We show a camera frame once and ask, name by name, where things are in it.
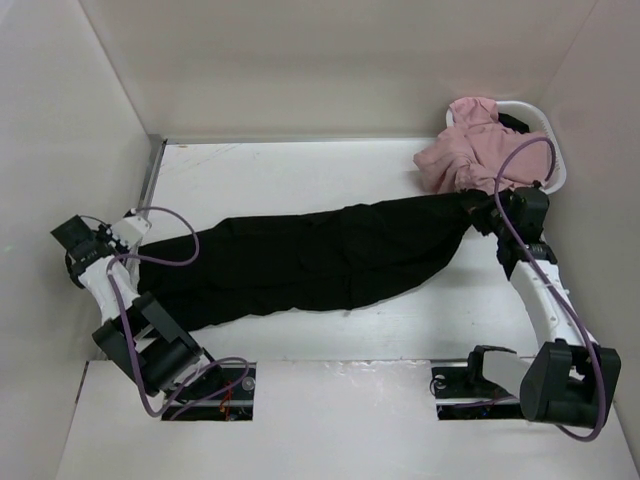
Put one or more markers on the black trousers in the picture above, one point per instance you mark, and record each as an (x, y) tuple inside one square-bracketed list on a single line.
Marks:
[(333, 260)]

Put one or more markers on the pink trousers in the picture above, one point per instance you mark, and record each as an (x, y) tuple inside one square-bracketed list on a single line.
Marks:
[(479, 152)]

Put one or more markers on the left aluminium table rail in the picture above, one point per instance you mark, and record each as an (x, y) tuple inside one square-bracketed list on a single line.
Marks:
[(158, 144)]

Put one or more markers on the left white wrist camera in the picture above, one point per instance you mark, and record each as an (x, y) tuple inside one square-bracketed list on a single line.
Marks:
[(129, 231)]

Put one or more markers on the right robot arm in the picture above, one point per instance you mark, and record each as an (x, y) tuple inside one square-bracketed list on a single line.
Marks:
[(572, 379)]

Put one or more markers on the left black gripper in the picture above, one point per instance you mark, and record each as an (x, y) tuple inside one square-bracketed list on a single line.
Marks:
[(104, 233)]

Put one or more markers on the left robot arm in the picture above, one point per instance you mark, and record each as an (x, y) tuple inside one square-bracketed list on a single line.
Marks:
[(137, 334)]

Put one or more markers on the white laundry basket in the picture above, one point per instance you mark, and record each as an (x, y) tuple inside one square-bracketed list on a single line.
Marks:
[(520, 117)]

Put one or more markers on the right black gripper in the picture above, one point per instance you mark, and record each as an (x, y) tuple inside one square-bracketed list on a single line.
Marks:
[(507, 198)]

